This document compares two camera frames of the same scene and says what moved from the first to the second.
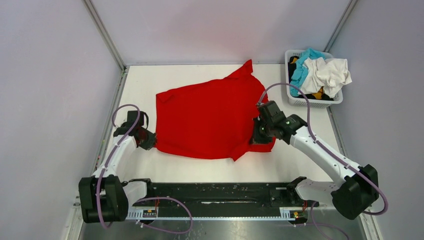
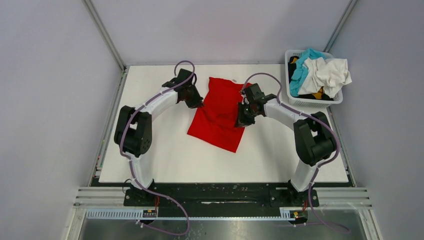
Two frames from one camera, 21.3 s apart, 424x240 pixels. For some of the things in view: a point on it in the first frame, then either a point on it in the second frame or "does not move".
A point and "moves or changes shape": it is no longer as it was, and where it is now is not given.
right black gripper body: (262, 133) → (246, 115)
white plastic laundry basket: (309, 102) does not move
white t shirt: (331, 74) does not move
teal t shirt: (299, 77) does not move
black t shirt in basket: (291, 69) does not move
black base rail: (220, 199) does not move
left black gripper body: (149, 138) → (192, 98)
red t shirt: (213, 121) moves or changes shape
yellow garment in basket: (318, 95) does not move
